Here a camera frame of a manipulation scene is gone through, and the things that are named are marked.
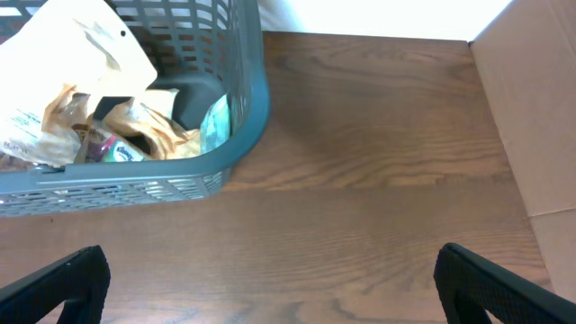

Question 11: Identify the beige cardboard box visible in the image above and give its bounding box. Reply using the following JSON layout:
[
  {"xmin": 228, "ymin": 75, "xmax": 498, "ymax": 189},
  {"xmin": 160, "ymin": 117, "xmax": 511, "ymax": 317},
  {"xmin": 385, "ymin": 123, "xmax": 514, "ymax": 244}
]
[{"xmin": 472, "ymin": 0, "xmax": 575, "ymax": 301}]

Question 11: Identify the teal wet wipes packet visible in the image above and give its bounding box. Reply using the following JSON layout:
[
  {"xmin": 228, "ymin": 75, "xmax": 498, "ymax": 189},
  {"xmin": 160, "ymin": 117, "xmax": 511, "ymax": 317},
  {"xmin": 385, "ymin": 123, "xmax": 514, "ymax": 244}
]
[{"xmin": 200, "ymin": 95, "xmax": 231, "ymax": 154}]

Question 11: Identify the dark grey plastic basket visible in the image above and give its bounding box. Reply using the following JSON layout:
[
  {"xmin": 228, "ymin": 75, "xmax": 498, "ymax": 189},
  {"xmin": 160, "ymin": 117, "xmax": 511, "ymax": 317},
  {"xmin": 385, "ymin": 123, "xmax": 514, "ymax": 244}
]
[{"xmin": 1, "ymin": 0, "xmax": 270, "ymax": 217}]

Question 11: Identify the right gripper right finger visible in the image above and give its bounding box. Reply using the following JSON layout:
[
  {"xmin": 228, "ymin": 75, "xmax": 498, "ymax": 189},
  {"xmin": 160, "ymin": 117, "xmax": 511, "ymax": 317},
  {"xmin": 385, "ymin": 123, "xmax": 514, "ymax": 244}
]
[{"xmin": 434, "ymin": 243, "xmax": 575, "ymax": 324}]

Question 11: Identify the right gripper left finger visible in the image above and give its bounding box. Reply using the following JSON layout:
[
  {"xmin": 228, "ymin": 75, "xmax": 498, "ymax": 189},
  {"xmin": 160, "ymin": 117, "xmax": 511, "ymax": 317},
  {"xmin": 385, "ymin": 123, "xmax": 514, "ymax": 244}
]
[{"xmin": 1, "ymin": 246, "xmax": 111, "ymax": 324}]

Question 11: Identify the beige paper pouch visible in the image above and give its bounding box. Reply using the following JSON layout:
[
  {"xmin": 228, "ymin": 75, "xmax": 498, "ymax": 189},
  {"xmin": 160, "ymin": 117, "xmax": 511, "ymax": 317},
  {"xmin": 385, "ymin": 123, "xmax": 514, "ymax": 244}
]
[
  {"xmin": 103, "ymin": 88, "xmax": 201, "ymax": 159},
  {"xmin": 1, "ymin": 0, "xmax": 158, "ymax": 167}
]

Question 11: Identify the colourful Kleenex tissue multipack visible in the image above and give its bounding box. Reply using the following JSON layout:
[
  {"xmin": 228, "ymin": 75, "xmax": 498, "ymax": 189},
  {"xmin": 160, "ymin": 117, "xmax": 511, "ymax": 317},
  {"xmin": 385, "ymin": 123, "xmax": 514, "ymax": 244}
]
[{"xmin": 86, "ymin": 132, "xmax": 148, "ymax": 163}]

